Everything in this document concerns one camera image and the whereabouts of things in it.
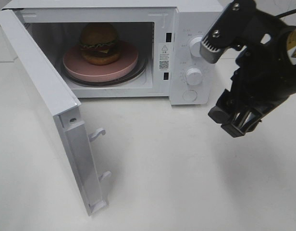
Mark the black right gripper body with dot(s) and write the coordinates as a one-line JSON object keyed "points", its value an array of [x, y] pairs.
{"points": [[266, 74]]}

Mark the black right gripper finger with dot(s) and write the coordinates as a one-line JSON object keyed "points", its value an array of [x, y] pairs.
{"points": [[244, 120], [224, 108]]}

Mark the burger with lettuce and cheese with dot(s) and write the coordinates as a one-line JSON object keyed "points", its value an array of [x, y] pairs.
{"points": [[99, 44]]}

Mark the pink round plate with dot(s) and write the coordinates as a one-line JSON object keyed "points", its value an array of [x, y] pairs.
{"points": [[80, 69]]}

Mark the round white door button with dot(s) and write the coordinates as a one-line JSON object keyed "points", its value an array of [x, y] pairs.
{"points": [[190, 95]]}

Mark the upper white power knob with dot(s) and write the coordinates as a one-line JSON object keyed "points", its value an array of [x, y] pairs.
{"points": [[194, 45]]}

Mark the white microwave oven body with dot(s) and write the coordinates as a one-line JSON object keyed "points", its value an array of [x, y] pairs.
{"points": [[167, 34]]}

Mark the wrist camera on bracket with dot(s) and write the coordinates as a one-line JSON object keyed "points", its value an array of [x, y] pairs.
{"points": [[229, 25]]}

